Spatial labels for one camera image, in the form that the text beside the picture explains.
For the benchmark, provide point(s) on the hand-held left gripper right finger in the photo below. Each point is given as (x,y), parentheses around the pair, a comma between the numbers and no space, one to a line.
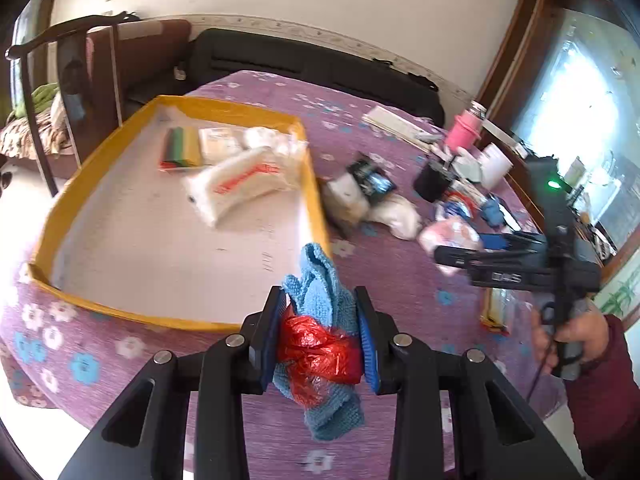
(367,345)

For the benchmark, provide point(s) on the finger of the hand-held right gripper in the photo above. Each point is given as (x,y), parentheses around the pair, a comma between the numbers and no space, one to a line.
(460,258)
(495,241)

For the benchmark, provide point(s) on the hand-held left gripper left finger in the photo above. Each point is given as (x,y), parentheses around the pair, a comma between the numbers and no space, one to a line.
(272,330)

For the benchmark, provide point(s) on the pink tissue pack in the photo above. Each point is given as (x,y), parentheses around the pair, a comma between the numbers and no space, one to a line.
(450,235)

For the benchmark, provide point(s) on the small red plastic bag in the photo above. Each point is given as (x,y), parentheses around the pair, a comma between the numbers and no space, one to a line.
(315,350)

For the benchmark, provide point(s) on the blue towel cloth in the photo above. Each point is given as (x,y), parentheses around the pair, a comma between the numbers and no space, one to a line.
(320,285)

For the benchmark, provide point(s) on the white towel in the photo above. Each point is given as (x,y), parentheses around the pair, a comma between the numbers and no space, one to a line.
(400,215)

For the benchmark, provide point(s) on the black packet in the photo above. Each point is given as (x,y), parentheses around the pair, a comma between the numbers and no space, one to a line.
(370,177)

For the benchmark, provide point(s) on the yellow cardboard tray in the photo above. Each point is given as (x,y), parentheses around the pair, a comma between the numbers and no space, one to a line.
(150,240)

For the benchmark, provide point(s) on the person's right forearm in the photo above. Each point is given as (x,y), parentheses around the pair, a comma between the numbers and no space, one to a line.
(610,410)

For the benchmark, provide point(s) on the person's right hand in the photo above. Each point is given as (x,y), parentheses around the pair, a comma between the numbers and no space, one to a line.
(585,335)

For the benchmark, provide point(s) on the small blue cloth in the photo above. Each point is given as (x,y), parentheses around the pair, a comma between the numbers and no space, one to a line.
(492,210)

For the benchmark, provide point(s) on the white plastic jar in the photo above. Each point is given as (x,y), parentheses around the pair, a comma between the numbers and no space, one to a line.
(495,162)

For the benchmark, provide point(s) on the black pen holder cup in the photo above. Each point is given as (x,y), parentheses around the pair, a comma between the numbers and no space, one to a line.
(432,182)

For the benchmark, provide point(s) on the pink water bottle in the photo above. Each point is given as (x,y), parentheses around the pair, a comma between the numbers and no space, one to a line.
(465,130)

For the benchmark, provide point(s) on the purple floral tablecloth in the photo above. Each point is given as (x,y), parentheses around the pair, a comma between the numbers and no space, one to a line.
(150,360)

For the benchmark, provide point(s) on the stack of white papers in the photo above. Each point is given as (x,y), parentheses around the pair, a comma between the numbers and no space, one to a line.
(400,127)

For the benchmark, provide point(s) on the white tissue pack red print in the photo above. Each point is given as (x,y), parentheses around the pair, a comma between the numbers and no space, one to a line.
(235,182)

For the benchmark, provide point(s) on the wooden glass door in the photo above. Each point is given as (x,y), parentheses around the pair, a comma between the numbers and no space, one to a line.
(550,60)
(27,35)

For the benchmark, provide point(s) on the white cloth in clear bag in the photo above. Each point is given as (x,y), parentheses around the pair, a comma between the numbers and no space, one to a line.
(272,140)

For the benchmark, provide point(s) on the flat white packet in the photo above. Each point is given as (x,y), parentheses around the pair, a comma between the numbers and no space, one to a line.
(220,142)

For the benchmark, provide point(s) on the green yellow sponge pack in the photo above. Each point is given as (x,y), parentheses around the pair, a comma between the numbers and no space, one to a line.
(181,149)

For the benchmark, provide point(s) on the black sofa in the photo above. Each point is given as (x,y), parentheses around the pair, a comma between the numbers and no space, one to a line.
(310,70)

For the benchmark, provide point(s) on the small white object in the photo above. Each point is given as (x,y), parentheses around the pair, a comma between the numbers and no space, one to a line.
(180,72)

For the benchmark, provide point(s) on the brown armchair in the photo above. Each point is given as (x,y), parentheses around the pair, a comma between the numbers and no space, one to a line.
(150,55)

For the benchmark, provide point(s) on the floral blanket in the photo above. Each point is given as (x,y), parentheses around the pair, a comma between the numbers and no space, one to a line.
(30,135)

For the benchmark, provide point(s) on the dark wooden chair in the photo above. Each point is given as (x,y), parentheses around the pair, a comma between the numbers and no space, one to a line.
(70,75)

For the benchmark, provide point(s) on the green cloth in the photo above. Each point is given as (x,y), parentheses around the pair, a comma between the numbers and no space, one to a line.
(37,97)

